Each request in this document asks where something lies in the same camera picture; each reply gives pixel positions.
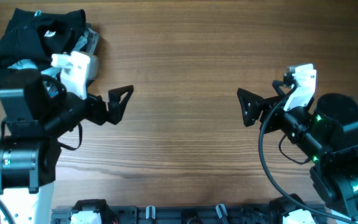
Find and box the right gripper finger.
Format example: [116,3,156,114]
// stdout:
[237,88,264,127]
[272,80,291,96]

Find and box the black t-shirt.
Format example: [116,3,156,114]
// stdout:
[0,8,88,68]

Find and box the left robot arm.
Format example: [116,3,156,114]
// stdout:
[0,69,134,223]

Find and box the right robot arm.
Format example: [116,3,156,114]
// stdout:
[237,80,358,223]

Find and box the grey folded garment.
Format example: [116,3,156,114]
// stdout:
[73,23,99,55]

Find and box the black folded garment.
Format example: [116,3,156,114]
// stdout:
[0,9,87,91]

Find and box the right black cable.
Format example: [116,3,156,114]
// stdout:
[258,83,358,224]

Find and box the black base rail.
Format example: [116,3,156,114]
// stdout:
[50,198,328,224]

